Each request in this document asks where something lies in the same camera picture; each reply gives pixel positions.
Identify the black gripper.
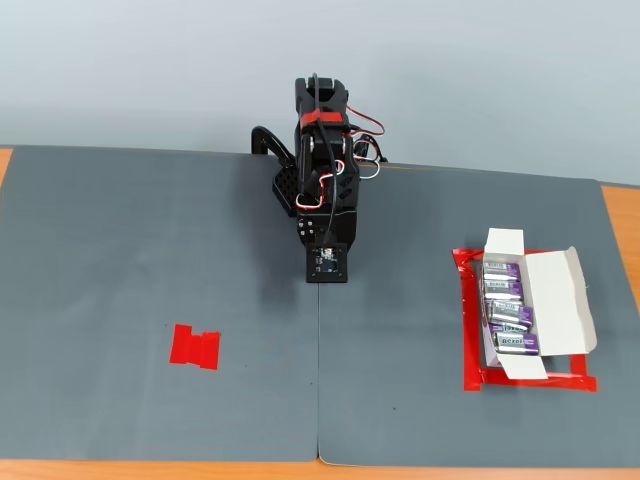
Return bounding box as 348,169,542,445
295,211,359,249

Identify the white cardboard box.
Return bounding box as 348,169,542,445
482,228,599,381

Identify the grey table mat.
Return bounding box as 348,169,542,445
0,144,321,464
317,162,640,470

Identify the red tape band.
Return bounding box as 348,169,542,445
299,112,344,127

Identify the black table clamp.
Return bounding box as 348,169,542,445
250,126,297,167

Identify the small red tape patch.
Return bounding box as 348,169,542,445
168,323,222,372

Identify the black square wrist camera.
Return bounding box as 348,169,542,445
305,241,349,285

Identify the red white servo wire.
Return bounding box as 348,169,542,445
294,159,349,210
347,106,387,181

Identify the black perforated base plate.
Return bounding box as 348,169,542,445
270,164,301,218

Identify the red tape frame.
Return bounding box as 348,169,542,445
452,246,600,394

